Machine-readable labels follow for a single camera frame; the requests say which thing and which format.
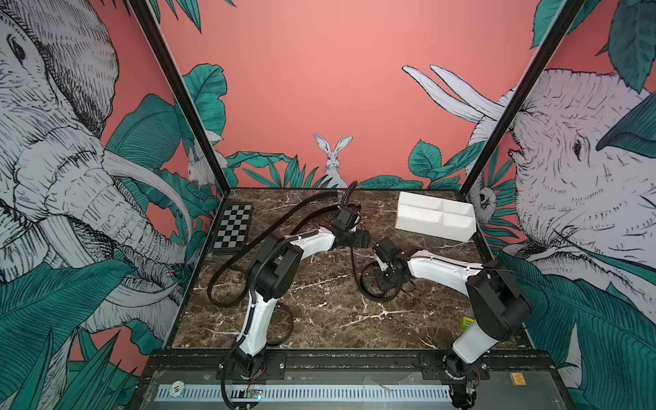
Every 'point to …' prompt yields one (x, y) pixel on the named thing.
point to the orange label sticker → (518, 378)
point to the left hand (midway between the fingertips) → (364, 235)
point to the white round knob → (177, 388)
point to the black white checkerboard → (231, 233)
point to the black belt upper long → (211, 297)
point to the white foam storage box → (435, 216)
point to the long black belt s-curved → (360, 284)
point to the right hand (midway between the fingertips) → (381, 281)
